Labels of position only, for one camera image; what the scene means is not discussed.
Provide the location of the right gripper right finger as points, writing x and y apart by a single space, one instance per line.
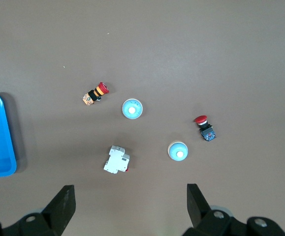
199 211

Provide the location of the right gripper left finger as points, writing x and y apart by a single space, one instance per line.
58 214

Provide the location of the white circuit breaker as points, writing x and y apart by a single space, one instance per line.
116 159

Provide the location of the red push button black base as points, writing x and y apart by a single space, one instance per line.
207 131

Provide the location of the red yellow emergency stop button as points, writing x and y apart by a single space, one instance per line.
95 94

